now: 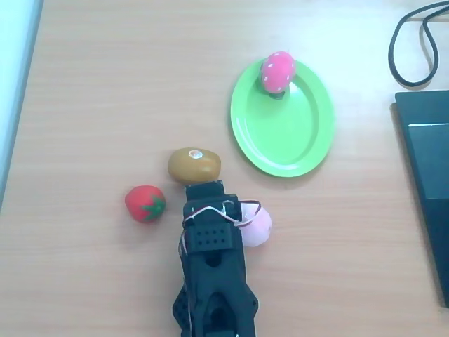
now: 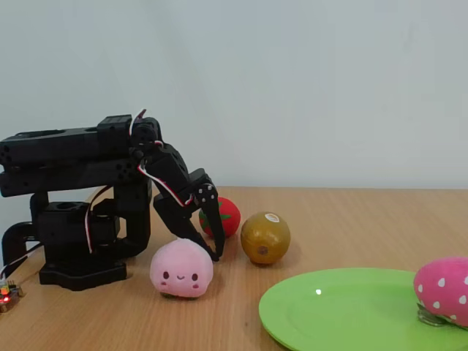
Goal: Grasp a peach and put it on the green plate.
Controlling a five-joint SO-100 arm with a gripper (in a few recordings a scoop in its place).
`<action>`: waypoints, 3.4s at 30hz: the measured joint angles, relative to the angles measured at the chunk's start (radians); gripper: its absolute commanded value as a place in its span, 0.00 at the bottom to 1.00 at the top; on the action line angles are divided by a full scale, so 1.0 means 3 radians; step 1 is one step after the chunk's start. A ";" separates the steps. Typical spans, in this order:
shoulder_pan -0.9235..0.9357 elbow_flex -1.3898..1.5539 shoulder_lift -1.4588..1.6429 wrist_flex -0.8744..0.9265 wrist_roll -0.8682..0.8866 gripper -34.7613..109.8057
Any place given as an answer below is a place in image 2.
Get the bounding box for pink peach plush with face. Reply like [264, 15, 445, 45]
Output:
[149, 237, 214, 301]

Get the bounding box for green plastic plate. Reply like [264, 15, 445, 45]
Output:
[258, 267, 468, 351]

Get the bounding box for red toy tomato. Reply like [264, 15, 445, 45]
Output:
[198, 197, 241, 239]

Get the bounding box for brown kiwi fruit with sticker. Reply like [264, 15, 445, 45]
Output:
[240, 211, 292, 265]

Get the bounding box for black table clamp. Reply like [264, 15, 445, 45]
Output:
[1, 220, 47, 270]

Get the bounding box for small controller circuit board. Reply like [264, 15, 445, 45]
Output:
[0, 279, 25, 314]

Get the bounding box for pink strawberry plush white dots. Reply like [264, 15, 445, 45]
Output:
[413, 256, 468, 328]

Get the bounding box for white red servo cable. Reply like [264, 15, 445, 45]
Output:
[129, 108, 195, 208]

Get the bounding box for white board cable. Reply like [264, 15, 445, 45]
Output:
[0, 241, 45, 282]

